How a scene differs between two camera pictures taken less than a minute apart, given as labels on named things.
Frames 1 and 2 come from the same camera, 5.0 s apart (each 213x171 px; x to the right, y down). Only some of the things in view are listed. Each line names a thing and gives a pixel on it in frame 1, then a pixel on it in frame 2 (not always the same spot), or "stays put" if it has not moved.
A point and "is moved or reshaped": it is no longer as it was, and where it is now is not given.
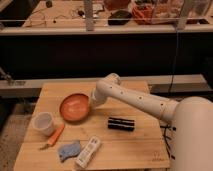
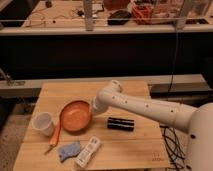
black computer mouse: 119,18 stays put
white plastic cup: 44,122 stays put
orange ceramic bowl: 74,107 is moved or reshaped
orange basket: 142,14 stays put
